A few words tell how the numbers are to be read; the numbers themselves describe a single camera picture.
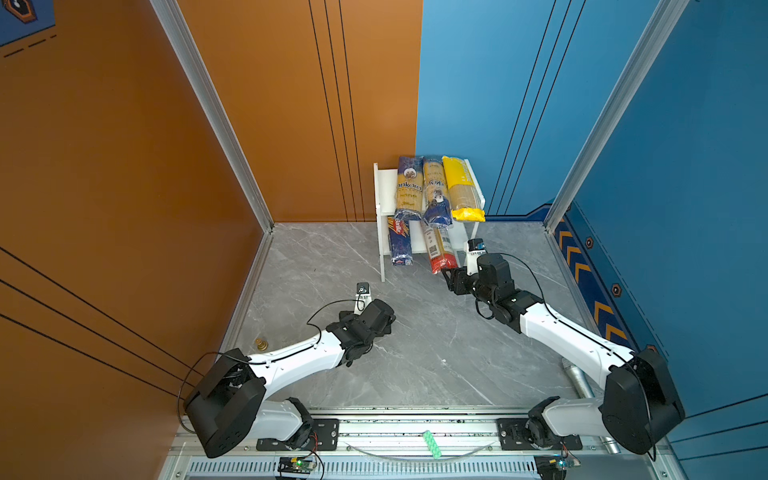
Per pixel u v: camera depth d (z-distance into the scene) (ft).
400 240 2.92
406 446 2.38
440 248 2.86
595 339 1.56
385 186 2.74
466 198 2.52
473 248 2.40
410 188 2.60
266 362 1.52
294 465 2.33
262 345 2.85
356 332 2.11
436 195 2.54
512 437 2.38
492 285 2.08
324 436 2.43
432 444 2.34
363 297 2.47
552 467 2.29
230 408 1.36
